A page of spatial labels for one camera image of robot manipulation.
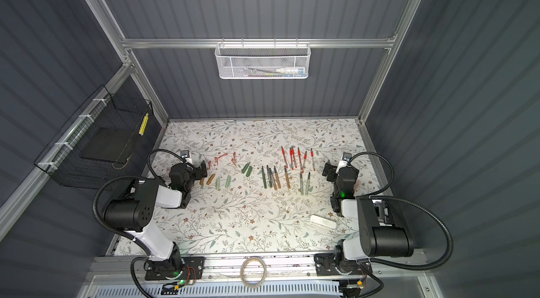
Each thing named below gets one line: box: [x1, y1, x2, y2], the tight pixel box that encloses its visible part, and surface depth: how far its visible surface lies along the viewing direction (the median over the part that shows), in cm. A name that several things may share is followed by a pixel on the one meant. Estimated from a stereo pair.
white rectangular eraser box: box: [310, 214, 337, 230], surface depth 82 cm
